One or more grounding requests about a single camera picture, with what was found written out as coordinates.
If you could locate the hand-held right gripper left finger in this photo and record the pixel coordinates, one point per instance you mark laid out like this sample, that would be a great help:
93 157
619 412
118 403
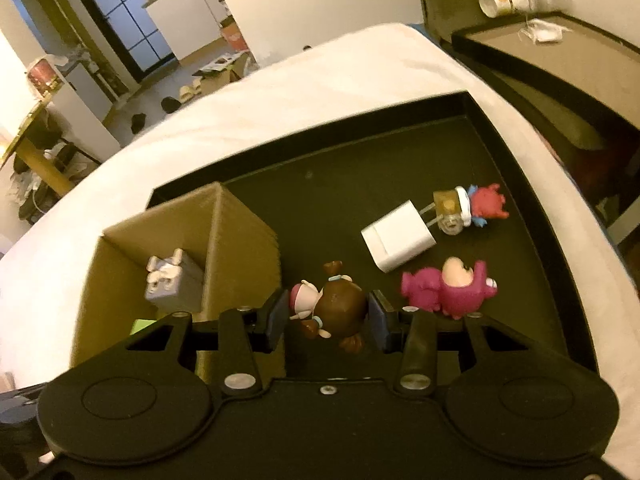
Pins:
277 321

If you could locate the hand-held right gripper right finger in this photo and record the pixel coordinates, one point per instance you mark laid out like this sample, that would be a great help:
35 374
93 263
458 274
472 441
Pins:
377 321

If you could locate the brown monkey figurine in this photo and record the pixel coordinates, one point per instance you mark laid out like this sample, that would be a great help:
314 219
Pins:
340 305

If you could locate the pink bear figurine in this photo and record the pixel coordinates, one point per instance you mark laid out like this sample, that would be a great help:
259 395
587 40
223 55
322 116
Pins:
425 285

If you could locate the brown cardboard box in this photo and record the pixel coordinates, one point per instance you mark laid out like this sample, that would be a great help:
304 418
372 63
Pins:
245 250

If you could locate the white charger plug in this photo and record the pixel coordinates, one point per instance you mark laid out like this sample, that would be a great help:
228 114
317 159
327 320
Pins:
395 237

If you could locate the grey white cube toy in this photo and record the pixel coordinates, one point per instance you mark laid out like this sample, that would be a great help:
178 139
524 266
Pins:
175 285

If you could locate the green hexagonal box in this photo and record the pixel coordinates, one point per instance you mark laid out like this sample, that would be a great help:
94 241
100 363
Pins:
142 327

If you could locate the black tray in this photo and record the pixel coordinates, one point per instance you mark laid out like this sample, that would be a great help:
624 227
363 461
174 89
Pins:
350 185

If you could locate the black slipper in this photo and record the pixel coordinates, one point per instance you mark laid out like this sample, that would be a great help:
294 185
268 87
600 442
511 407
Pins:
139 122
171 104

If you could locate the beige slipper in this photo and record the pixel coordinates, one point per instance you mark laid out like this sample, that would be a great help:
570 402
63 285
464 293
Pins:
196 86
186 94

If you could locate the open cardboard floor box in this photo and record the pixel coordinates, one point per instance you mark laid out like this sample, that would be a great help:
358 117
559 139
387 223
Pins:
225 67

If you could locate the white small cabinet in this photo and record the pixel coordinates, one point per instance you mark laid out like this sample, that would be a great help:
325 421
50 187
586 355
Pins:
90 105

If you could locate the orange box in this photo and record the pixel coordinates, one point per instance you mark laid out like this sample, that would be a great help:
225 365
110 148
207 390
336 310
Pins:
234 36

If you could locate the round yellow side table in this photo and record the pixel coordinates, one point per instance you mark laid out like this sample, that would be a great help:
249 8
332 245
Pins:
30 130

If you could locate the black side table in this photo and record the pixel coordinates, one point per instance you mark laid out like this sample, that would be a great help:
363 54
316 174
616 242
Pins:
550 60

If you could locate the white kitchen counter cabinet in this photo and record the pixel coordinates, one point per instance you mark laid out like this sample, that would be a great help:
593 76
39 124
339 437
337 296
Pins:
190 15

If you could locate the white face mask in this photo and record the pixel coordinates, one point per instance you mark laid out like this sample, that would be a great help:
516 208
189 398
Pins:
542 31

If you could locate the red patterned box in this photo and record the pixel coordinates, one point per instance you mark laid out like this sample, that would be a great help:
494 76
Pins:
44 76

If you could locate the dark framed glass door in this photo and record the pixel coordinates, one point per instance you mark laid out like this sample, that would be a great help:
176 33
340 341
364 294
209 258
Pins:
125 15

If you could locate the stack of paper cups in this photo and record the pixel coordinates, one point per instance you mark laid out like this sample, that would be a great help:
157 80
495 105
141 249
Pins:
520 0

